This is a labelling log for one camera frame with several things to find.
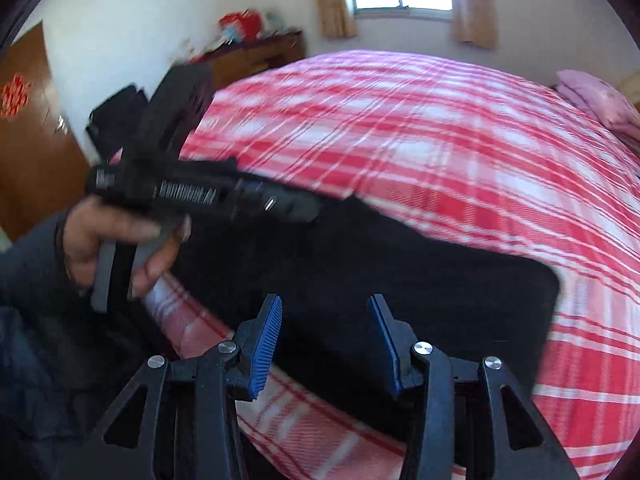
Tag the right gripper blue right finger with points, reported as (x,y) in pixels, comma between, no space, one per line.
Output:
(483,401)

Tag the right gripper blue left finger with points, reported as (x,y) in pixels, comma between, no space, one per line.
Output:
(177,420)

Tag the black pants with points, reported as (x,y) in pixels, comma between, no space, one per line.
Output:
(468,302)

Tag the dark left sleeve forearm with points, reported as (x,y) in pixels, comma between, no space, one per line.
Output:
(45,373)

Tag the black bag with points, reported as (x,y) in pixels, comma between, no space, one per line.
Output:
(115,121)

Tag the brown wooden door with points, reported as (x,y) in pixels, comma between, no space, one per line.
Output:
(42,166)

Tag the brown wooden dresser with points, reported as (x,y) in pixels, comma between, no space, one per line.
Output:
(231,61)

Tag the red gift bag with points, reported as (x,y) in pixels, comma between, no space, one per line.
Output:
(241,26)

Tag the red plaid bed cover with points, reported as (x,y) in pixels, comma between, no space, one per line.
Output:
(471,155)

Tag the pink folded blanket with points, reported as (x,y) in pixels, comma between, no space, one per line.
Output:
(599,100)

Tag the right beige curtain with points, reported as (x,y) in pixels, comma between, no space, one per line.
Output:
(475,22)

